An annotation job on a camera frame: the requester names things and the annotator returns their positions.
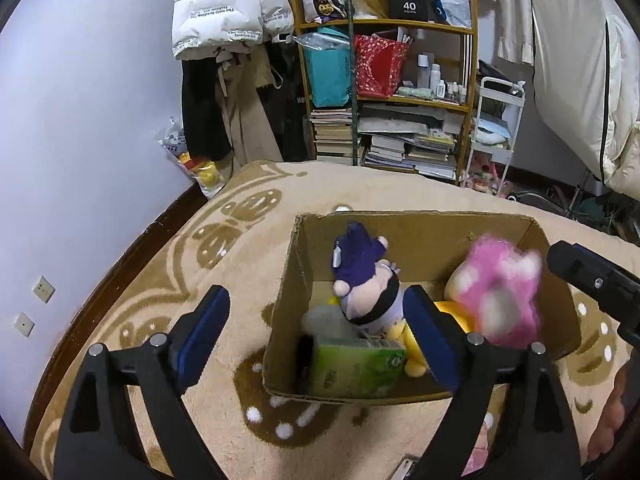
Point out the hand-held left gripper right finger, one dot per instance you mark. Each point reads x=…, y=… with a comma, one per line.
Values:
x=432, y=340

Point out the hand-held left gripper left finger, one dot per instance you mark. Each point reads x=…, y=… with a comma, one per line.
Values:
x=205, y=330

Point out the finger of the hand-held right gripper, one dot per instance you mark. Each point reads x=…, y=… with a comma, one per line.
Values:
x=595, y=280

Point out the pink swirl roll plush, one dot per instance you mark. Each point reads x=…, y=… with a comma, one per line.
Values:
x=456, y=284

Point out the green tissue packet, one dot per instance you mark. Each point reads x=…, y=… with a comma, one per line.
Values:
x=350, y=370

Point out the yellow-haired pink plush doll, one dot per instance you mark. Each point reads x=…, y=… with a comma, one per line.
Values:
x=500, y=280

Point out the cardboard box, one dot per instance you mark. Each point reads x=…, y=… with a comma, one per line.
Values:
x=425, y=235

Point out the purple and white plush doll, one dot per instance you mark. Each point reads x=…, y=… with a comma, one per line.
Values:
x=360, y=260

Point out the grey fuzzy plush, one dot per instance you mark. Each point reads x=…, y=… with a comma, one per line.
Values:
x=325, y=321

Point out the pink plastic bag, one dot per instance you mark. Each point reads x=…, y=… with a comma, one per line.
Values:
x=477, y=452

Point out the person's right hand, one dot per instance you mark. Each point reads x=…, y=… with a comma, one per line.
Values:
x=610, y=415

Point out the beige patterned rug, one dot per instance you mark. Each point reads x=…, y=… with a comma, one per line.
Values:
x=200, y=270

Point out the pink toys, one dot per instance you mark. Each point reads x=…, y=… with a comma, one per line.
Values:
x=485, y=175

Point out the white trolley cart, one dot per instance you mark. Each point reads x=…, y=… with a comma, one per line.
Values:
x=500, y=147

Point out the clear bag of toys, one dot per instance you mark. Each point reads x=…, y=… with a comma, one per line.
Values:
x=195, y=165

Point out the light blue cloth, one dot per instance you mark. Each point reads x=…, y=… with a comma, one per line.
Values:
x=490, y=132

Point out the wide pile of books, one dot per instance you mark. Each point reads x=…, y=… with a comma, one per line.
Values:
x=415, y=152

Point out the beige trench coat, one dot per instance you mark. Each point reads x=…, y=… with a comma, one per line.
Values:
x=250, y=115

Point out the black hanging coat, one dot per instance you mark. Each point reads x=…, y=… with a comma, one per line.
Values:
x=200, y=110

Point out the narrow stack of books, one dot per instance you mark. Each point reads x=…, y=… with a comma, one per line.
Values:
x=331, y=132

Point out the black bag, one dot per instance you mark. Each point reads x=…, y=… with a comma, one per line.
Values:
x=495, y=71

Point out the black hanging garment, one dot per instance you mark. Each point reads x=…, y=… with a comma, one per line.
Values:
x=292, y=110

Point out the green thin pole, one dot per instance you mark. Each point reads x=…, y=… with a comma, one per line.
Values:
x=354, y=110

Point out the group of cosmetic bottles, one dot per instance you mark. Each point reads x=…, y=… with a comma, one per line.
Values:
x=437, y=82

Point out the red gift bag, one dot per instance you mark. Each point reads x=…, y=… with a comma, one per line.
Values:
x=380, y=67

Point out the teal bag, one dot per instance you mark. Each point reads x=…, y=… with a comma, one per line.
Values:
x=327, y=75

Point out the clear plastic bag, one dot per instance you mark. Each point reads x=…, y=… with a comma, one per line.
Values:
x=320, y=40

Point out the white puffer jacket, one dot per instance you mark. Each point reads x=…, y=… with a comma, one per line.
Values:
x=215, y=10

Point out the wooden shelf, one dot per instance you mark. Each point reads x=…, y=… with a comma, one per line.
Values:
x=385, y=22

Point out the black box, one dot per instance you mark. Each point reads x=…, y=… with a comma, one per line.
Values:
x=407, y=2

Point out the white wall socket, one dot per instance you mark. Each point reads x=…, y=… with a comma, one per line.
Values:
x=43, y=289
x=23, y=324

